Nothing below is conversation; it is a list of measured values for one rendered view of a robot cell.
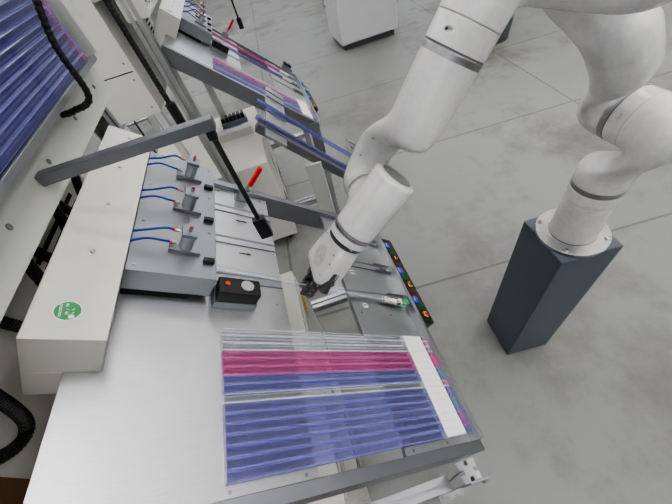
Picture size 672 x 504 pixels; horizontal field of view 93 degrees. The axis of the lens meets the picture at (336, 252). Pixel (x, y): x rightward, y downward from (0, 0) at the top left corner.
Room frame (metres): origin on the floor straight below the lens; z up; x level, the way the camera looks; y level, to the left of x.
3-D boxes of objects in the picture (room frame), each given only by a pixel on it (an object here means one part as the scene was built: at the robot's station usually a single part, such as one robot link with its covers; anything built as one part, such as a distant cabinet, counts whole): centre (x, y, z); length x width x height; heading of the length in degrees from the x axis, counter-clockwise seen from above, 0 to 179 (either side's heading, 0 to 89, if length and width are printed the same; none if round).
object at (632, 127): (0.46, -0.69, 1.00); 0.19 x 0.12 x 0.24; 5
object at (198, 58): (1.85, 0.35, 0.65); 1.01 x 0.73 x 1.29; 92
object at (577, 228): (0.49, -0.68, 0.79); 0.19 x 0.19 x 0.18
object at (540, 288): (0.49, -0.68, 0.35); 0.18 x 0.18 x 0.70; 89
